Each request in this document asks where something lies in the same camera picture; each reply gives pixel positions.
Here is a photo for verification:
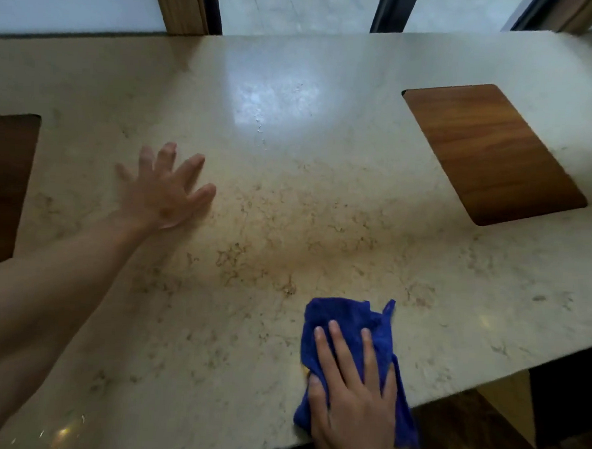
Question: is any person's left hand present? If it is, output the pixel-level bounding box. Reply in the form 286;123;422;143
111;139;220;234

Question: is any person's right hand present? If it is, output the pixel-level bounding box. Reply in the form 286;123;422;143
303;318;402;449

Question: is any blue cleaning cloth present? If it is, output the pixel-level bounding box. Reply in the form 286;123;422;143
292;294;427;449

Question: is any person's left forearm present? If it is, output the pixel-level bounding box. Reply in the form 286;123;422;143
0;204;154;449

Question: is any wooden inlay panel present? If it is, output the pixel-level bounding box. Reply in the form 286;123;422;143
0;112;42;277
395;79;592;233

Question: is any black window mullion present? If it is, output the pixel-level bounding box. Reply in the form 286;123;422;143
510;0;561;34
369;0;421;36
196;0;225;36

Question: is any wooden post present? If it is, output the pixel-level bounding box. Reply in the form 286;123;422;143
541;0;592;36
147;0;211;38

